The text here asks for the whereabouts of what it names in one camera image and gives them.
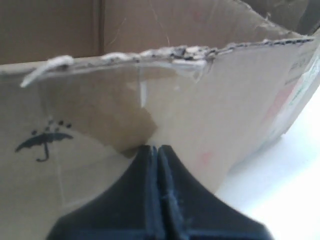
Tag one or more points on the large torn cardboard box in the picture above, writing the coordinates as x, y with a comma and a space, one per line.
85, 83

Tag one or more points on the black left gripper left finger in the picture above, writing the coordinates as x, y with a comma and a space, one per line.
128, 210

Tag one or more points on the narrow cardboard box green tape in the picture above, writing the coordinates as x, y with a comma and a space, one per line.
264, 96

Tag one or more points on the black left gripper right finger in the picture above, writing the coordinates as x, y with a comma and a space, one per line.
191, 212

